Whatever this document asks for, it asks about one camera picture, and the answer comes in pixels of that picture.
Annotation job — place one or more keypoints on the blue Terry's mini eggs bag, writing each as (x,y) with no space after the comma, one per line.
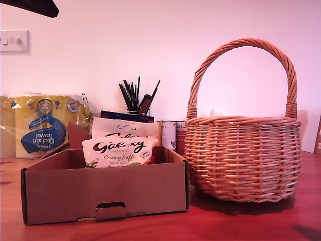
(120,116)

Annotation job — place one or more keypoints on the bundle of black sticks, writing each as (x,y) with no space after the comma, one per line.
(130,95)

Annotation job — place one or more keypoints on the white tin can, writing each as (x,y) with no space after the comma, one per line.
(169,135)

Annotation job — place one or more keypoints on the white crumpled paper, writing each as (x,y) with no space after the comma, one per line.
(213,113)

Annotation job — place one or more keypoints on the single slanted black stick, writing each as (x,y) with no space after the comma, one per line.
(155,90)

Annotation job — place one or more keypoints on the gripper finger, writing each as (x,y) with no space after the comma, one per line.
(37,7)

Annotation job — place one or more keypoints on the white light switch plate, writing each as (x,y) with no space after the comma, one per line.
(15,41)

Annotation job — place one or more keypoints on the brown cardboard box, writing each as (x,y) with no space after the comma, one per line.
(100,190)

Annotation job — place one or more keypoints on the white Galaxy mini eggs bag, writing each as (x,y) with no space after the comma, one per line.
(120,128)
(118,153)

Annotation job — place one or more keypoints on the yellow kitchen towel pack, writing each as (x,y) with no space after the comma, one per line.
(37,125)

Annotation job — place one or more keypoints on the brown leaning board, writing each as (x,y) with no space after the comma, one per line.
(318,138)

